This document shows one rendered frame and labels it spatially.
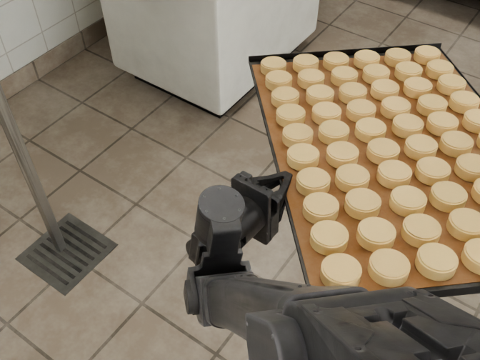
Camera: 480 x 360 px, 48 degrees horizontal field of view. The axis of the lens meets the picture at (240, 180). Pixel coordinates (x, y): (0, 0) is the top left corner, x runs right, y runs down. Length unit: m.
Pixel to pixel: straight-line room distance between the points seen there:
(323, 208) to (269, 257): 1.16
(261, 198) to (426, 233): 0.22
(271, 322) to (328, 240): 0.41
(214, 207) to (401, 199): 0.28
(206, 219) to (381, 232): 0.24
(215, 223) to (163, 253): 1.30
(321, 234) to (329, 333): 0.46
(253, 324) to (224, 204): 0.33
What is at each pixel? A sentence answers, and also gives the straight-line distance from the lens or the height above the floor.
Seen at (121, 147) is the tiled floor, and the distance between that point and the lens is 2.30.
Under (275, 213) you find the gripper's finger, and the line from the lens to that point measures 0.77.
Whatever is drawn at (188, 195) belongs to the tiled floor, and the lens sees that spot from 2.08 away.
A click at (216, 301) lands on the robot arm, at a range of 0.61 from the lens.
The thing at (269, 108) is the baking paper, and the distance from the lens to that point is 0.97.
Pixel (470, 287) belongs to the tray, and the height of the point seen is 1.01.
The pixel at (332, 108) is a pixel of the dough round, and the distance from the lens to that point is 0.95.
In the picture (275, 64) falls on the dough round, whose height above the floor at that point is 0.95.
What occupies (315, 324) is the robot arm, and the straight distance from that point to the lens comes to 0.29.
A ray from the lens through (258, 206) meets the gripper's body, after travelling 0.75.
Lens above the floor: 1.58
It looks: 48 degrees down
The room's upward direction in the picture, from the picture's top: straight up
